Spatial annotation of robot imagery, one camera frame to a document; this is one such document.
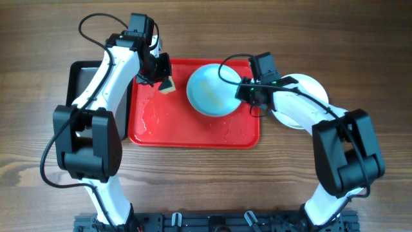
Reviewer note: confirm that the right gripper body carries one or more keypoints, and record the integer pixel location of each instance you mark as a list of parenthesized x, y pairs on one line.
[(249, 94)]

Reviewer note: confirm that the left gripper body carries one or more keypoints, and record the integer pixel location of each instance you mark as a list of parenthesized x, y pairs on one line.
[(158, 69)]

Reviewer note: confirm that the green yellow sponge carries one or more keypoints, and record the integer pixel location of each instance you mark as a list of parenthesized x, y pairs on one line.
[(167, 85)]

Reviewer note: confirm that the light blue plate top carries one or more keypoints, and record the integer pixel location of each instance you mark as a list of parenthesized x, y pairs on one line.
[(209, 95)]

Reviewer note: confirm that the white plate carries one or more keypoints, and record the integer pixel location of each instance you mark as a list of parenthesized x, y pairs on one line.
[(303, 105)]

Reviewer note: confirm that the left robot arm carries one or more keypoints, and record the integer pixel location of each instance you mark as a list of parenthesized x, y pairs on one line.
[(86, 136)]

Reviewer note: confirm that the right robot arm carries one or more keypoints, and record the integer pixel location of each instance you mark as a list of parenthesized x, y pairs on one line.
[(347, 155)]

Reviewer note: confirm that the red plastic tray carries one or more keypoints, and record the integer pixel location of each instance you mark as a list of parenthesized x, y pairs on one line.
[(169, 120)]

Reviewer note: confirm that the black metal tray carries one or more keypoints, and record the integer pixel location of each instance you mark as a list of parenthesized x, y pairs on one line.
[(81, 74)]

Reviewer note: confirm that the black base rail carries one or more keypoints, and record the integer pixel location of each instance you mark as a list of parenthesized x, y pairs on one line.
[(275, 221)]

